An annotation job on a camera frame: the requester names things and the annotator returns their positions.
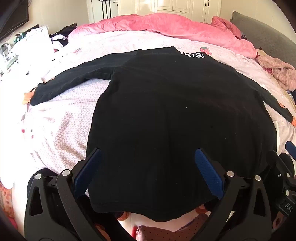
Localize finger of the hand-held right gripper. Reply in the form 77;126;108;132
285;141;296;163
266;151;293;179

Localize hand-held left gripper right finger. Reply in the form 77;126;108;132
194;148;275;241

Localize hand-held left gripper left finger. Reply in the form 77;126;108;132
24;147;109;241

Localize black long-sleeved shirt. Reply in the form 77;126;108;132
30;46;295;222

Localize pile of dark clothes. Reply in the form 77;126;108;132
50;24;78;50

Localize beige blanket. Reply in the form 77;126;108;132
254;47;296;109

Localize pink printed bedsheet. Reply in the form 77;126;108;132
0;30;296;223

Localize maroon dotted cloth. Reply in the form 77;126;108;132
136;214;208;241

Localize pink fluffy garment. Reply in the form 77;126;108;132
255;50;296;91

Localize orange floral cloth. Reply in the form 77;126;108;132
0;181;16;218

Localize grey quilted headboard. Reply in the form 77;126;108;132
230;10;296;70

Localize white dresser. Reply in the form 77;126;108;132
9;25;53;77

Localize heap of small household items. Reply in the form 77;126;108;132
0;42;19;70

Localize pink plush quilt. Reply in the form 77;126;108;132
68;13;258;58

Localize white door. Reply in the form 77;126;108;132
87;0;119;24

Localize white wardrobe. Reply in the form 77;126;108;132
118;0;222;24

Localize black television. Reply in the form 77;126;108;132
0;0;29;41

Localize black hanging straps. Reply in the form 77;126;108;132
99;0;110;19

